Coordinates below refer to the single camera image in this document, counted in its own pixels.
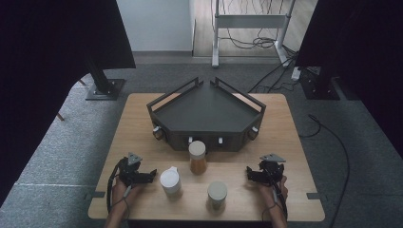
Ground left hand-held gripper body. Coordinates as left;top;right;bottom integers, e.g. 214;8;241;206
117;152;150;188

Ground black metal stand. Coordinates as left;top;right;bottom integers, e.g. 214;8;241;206
298;66;341;101
85;58;126;102

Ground black corner shelf rack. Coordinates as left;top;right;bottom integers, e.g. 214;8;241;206
146;76;267;152

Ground jar with white spout lid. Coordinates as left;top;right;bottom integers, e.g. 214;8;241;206
159;166;183;199

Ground jar with pale grey lid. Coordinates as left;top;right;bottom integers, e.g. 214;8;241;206
206;180;228;212

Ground black cable from power strip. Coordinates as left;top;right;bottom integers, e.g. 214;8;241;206
248;55;298;94

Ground white desk frame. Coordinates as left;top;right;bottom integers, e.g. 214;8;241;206
211;0;297;68

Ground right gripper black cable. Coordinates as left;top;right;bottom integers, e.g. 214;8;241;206
260;177;289;221

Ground person's right hand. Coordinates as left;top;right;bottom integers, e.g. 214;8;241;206
258;175;289;210

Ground orange-filled jar with beige lid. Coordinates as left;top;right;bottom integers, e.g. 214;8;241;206
188;140;208;176

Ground black curtain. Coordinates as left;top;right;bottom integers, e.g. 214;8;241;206
0;0;137;207
296;0;403;158

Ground white power strip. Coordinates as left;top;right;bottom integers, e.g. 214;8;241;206
290;66;302;82

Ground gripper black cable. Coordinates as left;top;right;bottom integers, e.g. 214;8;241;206
106;158;131;221
260;177;289;221

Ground tangle of black cables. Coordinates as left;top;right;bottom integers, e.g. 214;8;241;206
218;0;298;50

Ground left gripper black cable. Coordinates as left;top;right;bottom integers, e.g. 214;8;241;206
106;158;131;221

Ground person's left hand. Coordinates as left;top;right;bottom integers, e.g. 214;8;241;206
111;179;142;207

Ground long black floor cable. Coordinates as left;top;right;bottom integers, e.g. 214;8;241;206
298;114;351;228

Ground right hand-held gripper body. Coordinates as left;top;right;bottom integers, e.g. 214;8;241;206
258;153;286;184

